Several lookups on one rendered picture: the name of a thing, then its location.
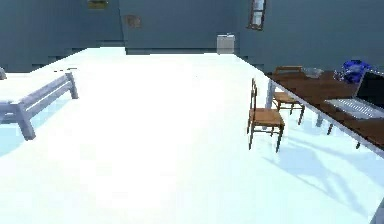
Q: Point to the blue round container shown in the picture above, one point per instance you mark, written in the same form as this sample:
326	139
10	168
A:
355	71

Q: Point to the brown wooden chair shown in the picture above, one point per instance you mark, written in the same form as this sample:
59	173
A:
285	97
265	117

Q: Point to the white bin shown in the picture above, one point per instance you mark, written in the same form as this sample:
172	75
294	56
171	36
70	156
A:
225	44

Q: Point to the brown framed window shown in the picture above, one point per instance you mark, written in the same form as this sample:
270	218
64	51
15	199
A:
257	14

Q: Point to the brown top dining table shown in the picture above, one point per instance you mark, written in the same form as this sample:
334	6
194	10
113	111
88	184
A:
316	89

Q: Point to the grey open laptop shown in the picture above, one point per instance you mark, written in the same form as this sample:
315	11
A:
361	104

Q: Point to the brown framed wall picture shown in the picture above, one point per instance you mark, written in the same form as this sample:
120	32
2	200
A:
133	21

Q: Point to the yellow framed wall picture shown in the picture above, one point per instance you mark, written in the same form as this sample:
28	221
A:
97	4

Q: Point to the pale grey bed frame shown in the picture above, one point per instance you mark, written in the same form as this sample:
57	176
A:
27	106

